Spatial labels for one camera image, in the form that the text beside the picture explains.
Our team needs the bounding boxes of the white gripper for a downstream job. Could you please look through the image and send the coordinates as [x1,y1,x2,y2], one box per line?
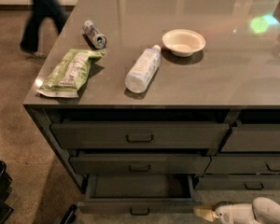
[193,202,255,224]

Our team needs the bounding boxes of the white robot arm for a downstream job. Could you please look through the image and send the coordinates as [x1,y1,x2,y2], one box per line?
[193,197,280,224]

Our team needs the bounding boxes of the grey drawer cabinet counter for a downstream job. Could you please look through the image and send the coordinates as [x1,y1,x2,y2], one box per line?
[22,0,280,195]

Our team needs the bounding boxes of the black object at bottom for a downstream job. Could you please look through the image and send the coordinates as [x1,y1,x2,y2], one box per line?
[60,204,77,224]

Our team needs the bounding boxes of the clear plastic water bottle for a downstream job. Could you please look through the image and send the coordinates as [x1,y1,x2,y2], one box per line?
[125,45,161,93]

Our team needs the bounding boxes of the white paper bowl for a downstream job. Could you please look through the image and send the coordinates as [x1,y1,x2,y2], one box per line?
[162,29,206,57]

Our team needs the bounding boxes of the green snack bag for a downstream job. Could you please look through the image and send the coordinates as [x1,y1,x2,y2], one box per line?
[37,49,106,98]

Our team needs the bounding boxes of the silver drink can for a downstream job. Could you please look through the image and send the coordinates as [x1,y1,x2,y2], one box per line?
[83,21,107,49]

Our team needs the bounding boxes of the black rack at left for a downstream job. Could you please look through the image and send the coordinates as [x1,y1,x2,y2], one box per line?
[0,161,13,224]

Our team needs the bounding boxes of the person walking in background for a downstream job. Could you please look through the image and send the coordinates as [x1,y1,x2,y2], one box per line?
[20,0,66,59]

